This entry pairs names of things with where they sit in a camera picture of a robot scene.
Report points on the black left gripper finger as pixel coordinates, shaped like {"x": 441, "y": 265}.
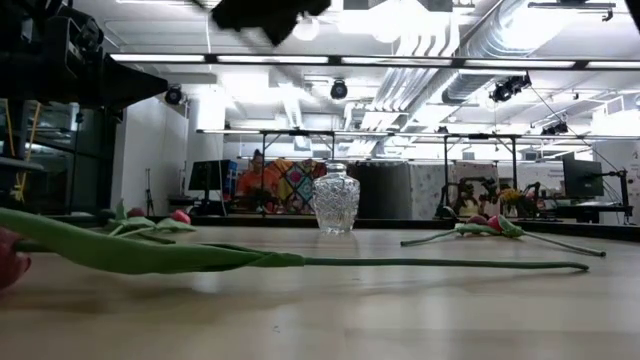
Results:
{"x": 125, "y": 82}

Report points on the dark red artificial tulip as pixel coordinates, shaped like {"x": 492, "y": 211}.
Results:
{"x": 135, "y": 213}
{"x": 125, "y": 252}

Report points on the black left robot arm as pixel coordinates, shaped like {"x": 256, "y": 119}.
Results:
{"x": 20, "y": 60}

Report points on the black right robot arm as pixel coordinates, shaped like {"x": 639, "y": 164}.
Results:
{"x": 637, "y": 10}

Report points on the black background robot arm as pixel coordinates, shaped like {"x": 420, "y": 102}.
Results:
{"x": 445, "y": 200}

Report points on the clear cut-glass vase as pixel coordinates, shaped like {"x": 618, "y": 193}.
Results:
{"x": 336, "y": 200}

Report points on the black tripod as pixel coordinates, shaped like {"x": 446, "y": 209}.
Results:
{"x": 148, "y": 200}

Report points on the black monitor on stand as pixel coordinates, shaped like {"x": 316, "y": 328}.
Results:
{"x": 205, "y": 175}

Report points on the person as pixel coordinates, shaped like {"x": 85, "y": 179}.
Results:
{"x": 255, "y": 182}

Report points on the colourful patchwork quilt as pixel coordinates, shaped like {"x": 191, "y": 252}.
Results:
{"x": 295, "y": 185}

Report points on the LED light bar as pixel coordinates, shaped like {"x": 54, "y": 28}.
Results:
{"x": 457, "y": 62}

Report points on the dark grey curtain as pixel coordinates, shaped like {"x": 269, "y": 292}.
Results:
{"x": 385, "y": 190}

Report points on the white patterned cloth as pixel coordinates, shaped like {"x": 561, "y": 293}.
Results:
{"x": 430, "y": 190}

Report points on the yellow flower bouquet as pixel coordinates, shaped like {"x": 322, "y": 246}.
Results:
{"x": 511, "y": 195}

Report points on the black computer monitor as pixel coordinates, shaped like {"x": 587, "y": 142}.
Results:
{"x": 582, "y": 177}

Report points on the black desk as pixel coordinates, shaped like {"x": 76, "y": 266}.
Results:
{"x": 595, "y": 210}

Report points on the silver ventilation duct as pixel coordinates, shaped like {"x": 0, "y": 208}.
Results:
{"x": 475, "y": 80}

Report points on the black background rig frame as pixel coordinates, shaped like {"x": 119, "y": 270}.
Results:
{"x": 445, "y": 170}

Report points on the black aluminium table frame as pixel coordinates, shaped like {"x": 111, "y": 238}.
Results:
{"x": 390, "y": 223}

